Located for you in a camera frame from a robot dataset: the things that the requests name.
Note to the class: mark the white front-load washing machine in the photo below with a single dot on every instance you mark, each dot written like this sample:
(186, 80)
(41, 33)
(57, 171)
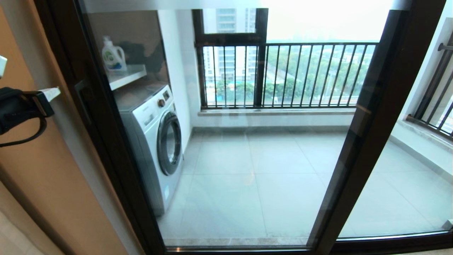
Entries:
(152, 141)

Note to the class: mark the long black balcony railing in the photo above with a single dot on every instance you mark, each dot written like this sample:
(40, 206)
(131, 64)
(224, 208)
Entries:
(318, 44)

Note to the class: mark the black balcony window frame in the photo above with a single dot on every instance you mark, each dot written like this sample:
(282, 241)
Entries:
(261, 71)

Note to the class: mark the white detergent bottle green label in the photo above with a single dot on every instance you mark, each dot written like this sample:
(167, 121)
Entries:
(112, 57)

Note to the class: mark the dark brown niche panel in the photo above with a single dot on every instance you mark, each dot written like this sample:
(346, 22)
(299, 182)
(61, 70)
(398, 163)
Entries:
(145, 28)

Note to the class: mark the long grey stone sill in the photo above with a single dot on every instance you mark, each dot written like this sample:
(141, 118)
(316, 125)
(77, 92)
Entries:
(276, 112)

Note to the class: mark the dark-framed sliding glass door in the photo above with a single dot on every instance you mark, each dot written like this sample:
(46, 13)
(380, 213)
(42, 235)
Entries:
(46, 10)

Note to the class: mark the short grey stone sill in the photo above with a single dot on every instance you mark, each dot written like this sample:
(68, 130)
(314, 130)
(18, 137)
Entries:
(424, 140)

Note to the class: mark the white wall shelf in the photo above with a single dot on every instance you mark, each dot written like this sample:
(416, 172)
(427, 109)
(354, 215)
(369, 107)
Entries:
(128, 75)

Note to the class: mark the dark brown fixed glass door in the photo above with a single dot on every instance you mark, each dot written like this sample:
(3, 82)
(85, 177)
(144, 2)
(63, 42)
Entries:
(393, 28)

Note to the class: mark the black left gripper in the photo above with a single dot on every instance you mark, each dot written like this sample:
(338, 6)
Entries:
(16, 108)

